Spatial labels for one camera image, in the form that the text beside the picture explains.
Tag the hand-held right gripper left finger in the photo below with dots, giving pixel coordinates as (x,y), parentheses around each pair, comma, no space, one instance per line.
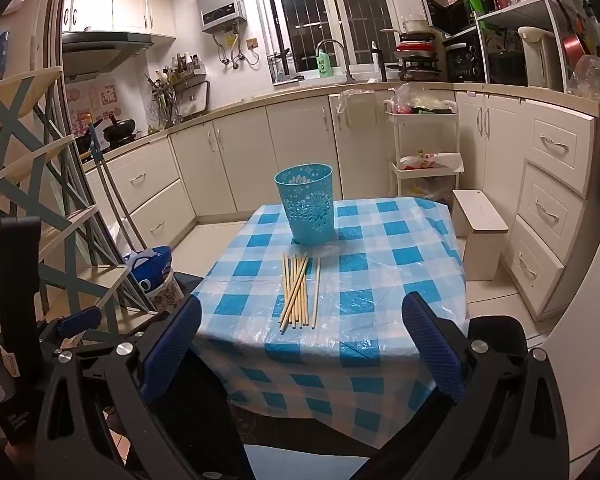
(172,340)

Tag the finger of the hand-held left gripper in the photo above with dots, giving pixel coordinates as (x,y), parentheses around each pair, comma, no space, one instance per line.
(80,320)

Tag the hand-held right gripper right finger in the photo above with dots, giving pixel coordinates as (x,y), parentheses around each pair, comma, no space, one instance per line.
(432,340)

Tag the single wooden chopstick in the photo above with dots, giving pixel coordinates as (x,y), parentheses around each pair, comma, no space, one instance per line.
(317,290)

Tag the pile of wooden chopsticks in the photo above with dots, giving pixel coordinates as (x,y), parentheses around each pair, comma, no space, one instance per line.
(294,300)

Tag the blue perforated plastic basket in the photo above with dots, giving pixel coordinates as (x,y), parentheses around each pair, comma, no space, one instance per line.
(310,210)

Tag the patterned bin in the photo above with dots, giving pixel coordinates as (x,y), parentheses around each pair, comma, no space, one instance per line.
(167,292)

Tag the blue checked tablecloth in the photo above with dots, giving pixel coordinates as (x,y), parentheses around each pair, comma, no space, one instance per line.
(380,280)

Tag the white wooden stool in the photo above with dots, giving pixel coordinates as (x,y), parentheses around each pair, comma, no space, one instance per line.
(480,215)

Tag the black wok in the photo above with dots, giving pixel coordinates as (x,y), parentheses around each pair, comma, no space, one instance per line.
(120,131)
(84,142)

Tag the wooden lattice shelf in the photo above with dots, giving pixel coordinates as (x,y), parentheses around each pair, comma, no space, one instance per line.
(25,90)

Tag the white red printed plastic bag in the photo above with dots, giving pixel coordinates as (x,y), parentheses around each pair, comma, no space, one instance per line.
(430,161)

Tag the white drawer unit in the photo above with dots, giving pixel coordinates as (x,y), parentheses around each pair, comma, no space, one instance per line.
(555,200)

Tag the white base cabinets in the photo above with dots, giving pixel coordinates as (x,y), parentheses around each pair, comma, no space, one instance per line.
(240,160)

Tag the white rolling cart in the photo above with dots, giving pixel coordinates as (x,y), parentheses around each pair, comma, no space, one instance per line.
(422,119)

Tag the range hood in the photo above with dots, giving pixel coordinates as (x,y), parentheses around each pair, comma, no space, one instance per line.
(95,52)

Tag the bag of vegetables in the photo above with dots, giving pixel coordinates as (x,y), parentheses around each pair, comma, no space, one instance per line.
(425,102)

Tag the hanging white plastic bag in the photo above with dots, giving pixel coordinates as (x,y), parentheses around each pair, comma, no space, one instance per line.
(360,110)

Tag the white upper cabinets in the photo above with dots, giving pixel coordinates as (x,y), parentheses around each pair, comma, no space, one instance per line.
(130,5)

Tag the black countertop oven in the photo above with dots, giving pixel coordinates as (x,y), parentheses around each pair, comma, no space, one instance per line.
(462,60)

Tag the black appliance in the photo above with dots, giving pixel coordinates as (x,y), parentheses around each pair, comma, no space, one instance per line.
(505,67)

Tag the stack of pans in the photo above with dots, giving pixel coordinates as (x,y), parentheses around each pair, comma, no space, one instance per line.
(417,55)

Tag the metal kitchen faucet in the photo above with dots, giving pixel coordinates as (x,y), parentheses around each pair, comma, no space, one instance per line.
(347,67)

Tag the green dish soap bottle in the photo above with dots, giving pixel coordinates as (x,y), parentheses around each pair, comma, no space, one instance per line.
(325,66)

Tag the white electric water boiler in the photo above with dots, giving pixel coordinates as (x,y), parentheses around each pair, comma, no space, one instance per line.
(540,60)

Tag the clear plastic bag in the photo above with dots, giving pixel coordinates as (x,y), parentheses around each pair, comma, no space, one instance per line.
(592,80)

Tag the red pot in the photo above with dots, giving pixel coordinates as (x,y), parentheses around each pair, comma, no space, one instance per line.
(574,50)

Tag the black microwave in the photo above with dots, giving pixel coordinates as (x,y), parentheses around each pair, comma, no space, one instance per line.
(450,15)

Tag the white countertop shelf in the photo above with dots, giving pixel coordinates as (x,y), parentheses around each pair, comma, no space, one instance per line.
(520,10)

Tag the barred window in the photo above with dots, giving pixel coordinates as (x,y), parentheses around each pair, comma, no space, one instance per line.
(290,10)

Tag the red white wall stickers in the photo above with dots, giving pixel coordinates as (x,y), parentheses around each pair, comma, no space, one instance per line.
(105,97)

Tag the wall utensil rack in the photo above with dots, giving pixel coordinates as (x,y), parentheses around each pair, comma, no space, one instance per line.
(167,95)

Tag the grey wall water heater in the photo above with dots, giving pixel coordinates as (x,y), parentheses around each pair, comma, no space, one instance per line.
(220,0)

